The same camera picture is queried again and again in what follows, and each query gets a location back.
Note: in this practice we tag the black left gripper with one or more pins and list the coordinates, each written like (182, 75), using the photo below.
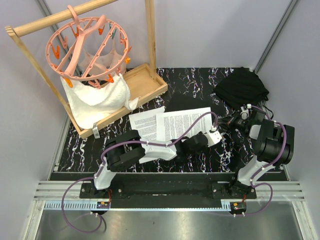
(204, 148)

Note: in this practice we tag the paper sheet with drawing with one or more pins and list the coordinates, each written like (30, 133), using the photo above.
(146, 159)

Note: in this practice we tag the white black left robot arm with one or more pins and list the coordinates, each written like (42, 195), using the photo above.
(130, 148)

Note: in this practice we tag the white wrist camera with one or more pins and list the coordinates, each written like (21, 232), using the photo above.
(213, 136)
(245, 110)

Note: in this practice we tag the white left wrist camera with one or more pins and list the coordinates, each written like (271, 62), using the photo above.
(213, 136)

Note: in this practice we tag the printed paper sheet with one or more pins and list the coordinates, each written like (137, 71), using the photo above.
(145, 123)
(172, 125)

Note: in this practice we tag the aluminium rail frame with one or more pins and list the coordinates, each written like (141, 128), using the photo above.
(168, 206)

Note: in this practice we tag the black clipboard folder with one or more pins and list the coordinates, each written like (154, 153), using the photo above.
(180, 102)

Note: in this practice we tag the black cloth bundle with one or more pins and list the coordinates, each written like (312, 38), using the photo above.
(241, 87)

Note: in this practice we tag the wooden drying rack frame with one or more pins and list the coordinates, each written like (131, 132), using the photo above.
(143, 81)

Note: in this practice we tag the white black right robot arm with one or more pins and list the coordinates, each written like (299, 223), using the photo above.
(272, 143)

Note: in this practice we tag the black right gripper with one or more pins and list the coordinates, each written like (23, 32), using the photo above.
(228, 121)

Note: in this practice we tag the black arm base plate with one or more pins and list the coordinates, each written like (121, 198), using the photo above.
(155, 184)

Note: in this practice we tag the white towel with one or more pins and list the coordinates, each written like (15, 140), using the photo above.
(89, 105)

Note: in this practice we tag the black marble pattern mat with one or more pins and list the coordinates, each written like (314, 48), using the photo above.
(81, 157)

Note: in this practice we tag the sheer pink mesh garment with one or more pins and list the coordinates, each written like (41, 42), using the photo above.
(107, 61)

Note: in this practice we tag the pink round clip hanger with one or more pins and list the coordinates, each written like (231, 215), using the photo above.
(88, 49)

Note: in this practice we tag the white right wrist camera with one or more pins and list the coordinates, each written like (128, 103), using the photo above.
(245, 110)

